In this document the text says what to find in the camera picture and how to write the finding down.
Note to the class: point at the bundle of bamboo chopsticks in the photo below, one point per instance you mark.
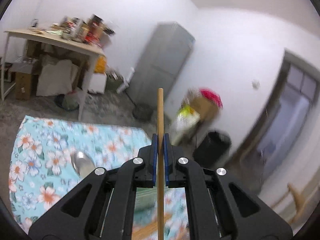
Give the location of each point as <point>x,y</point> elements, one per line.
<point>145,230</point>

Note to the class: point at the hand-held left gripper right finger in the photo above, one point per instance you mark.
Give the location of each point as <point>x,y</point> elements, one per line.
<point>166,160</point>

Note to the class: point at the white upright appliance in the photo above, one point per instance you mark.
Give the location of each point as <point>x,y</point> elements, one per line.
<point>126,80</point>

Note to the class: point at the white box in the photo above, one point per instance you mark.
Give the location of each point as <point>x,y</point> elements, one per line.
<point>97,83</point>

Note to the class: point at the white sack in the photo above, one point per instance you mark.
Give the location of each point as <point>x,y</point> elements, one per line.
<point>57,78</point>

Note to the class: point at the dark doorway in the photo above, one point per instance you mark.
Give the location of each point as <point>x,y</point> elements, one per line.
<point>287,115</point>

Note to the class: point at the yellow plastic bag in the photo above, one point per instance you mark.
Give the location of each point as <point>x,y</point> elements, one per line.
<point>100,65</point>

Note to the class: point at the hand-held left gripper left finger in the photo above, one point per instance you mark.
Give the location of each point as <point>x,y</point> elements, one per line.
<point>155,160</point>

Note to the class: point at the pink plastic bag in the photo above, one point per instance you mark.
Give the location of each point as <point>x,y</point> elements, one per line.
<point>211,96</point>

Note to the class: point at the black trash bin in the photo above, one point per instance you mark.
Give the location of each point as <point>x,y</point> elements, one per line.
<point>212,150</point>

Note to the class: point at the green plastic utensil holder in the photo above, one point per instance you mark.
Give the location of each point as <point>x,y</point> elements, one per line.
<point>146,200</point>

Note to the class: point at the single bamboo chopstick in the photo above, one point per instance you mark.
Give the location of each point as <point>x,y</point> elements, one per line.
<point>160,117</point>

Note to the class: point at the green bag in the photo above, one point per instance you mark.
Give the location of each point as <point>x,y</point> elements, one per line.
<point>113,81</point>

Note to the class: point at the red-label oil bottle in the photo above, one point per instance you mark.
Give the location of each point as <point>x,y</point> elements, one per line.
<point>93,28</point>

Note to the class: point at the metal spoon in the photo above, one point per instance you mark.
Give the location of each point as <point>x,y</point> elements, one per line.
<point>82,163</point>

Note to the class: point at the pile of food packages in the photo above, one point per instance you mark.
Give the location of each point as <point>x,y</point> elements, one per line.
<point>72,28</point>

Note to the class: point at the brown cardboard box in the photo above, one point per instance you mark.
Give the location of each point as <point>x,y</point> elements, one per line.
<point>23,85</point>

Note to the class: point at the wooden chair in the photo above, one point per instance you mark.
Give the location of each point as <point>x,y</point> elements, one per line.
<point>297,200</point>

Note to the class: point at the grey refrigerator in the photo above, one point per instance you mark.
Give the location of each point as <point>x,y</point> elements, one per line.
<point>160,62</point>

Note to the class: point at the floral blue blanket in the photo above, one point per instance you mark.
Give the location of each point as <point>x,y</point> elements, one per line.
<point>50,142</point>

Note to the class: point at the rice bag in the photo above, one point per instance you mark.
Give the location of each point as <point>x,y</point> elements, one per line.
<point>186,122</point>

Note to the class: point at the wooden table with white legs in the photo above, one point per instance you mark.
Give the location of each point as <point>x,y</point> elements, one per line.
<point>62,42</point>

